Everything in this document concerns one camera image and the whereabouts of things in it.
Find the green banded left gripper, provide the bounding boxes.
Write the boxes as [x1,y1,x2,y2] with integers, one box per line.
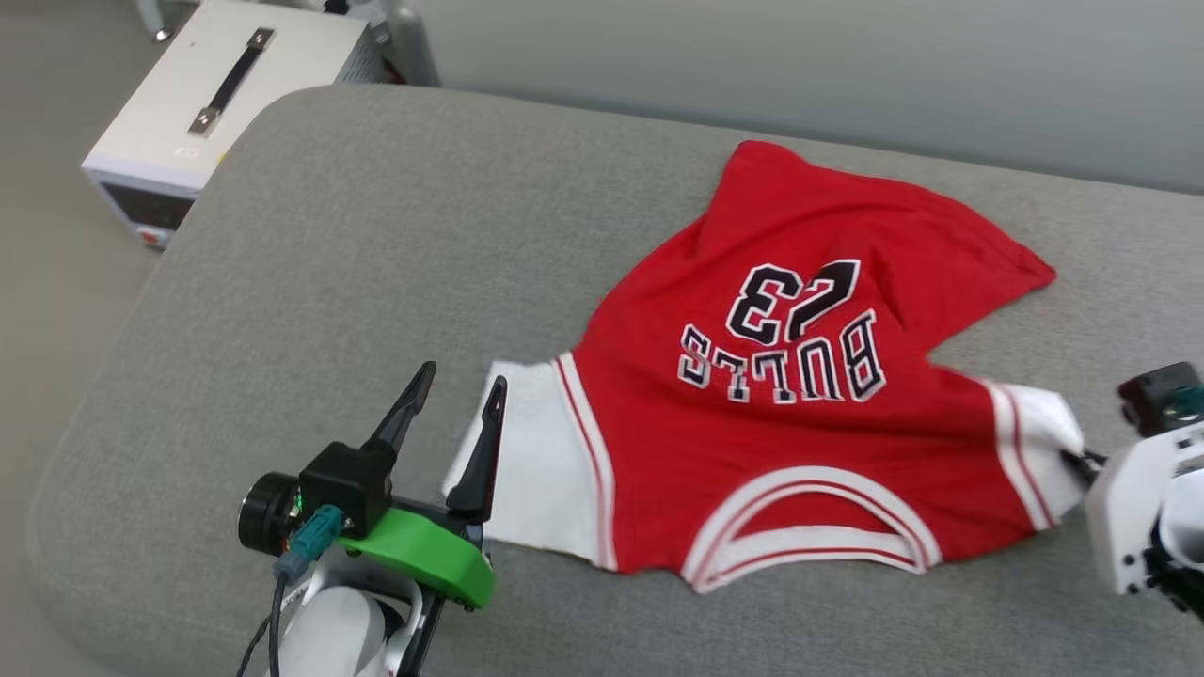
[336,361,509,612]

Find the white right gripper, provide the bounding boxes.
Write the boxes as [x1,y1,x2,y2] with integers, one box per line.
[1061,421,1204,598]

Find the red Bulls basketball jersey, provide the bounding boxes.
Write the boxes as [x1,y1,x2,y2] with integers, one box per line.
[442,139,1087,596]

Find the grey fabric sofa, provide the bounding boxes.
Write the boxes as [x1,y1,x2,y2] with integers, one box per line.
[26,83,1204,677]

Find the white power supply box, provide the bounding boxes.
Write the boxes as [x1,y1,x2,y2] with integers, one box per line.
[80,0,392,251]

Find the teal plug black cable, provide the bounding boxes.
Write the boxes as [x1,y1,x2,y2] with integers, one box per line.
[235,505,345,677]

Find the black strap handle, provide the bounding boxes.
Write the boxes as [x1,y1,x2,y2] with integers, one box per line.
[187,27,277,139]

